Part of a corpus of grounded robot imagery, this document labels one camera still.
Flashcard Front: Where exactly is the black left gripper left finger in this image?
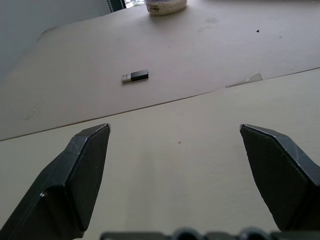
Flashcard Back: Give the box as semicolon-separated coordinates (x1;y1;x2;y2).
0;122;112;240

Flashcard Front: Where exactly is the clear tape strip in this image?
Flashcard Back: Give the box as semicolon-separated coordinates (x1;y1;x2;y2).
225;73;263;89

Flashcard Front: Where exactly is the black USB dongle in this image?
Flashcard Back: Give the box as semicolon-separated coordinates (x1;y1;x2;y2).
121;69;150;84

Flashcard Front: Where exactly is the white round container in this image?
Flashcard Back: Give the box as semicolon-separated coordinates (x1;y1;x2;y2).
145;0;188;17

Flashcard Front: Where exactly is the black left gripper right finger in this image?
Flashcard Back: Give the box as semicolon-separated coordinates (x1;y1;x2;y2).
239;123;320;232

